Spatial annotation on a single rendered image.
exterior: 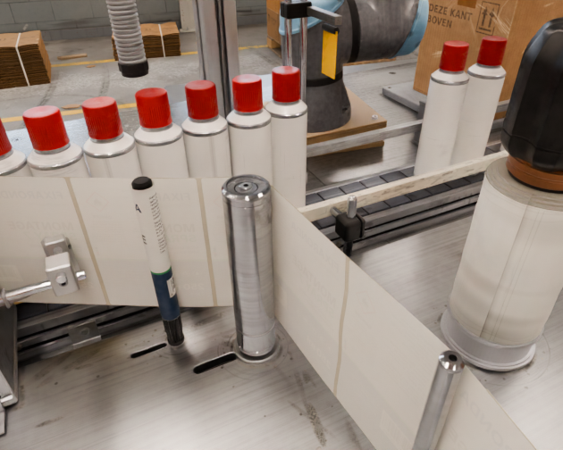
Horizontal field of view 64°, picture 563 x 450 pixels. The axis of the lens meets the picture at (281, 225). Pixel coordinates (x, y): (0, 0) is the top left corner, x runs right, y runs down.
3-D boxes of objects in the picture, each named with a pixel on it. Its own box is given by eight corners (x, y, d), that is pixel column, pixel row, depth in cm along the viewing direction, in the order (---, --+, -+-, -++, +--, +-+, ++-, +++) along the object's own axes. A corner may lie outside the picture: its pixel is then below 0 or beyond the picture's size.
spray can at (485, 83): (461, 179, 72) (495, 45, 60) (439, 166, 76) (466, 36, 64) (486, 172, 74) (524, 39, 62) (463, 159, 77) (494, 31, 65)
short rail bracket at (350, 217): (342, 280, 61) (348, 204, 54) (331, 267, 63) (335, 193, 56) (362, 273, 62) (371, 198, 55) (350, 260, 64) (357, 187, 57)
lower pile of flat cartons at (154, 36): (113, 62, 435) (109, 37, 423) (116, 47, 478) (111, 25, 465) (182, 55, 448) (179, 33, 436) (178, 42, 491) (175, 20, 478)
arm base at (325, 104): (290, 138, 87) (287, 88, 81) (269, 109, 98) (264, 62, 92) (363, 123, 90) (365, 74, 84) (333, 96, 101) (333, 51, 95)
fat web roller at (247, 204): (243, 372, 43) (228, 207, 32) (227, 338, 46) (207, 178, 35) (287, 355, 45) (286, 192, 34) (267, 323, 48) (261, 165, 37)
